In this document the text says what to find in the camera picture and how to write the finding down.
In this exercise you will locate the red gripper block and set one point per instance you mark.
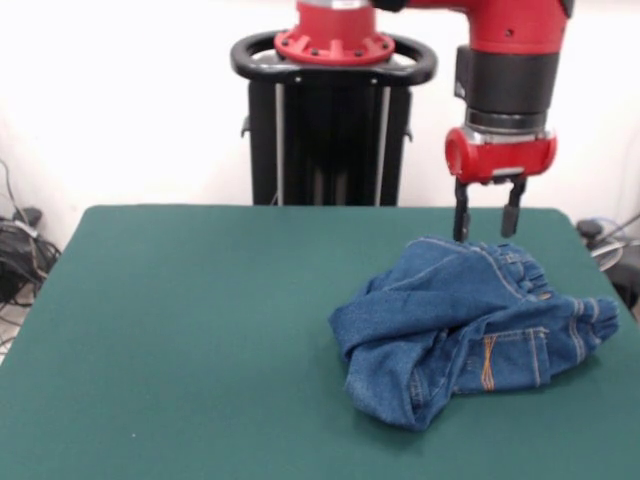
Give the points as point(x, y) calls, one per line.
point(500, 155)

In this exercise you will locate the blue denim jeans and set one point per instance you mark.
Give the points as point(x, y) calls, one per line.
point(440, 310)

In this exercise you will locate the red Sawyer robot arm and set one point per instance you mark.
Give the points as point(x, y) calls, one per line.
point(500, 25)

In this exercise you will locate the dark green table cloth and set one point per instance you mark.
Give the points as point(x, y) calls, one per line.
point(150, 350)

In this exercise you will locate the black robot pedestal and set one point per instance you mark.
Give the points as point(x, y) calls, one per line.
point(330, 140)

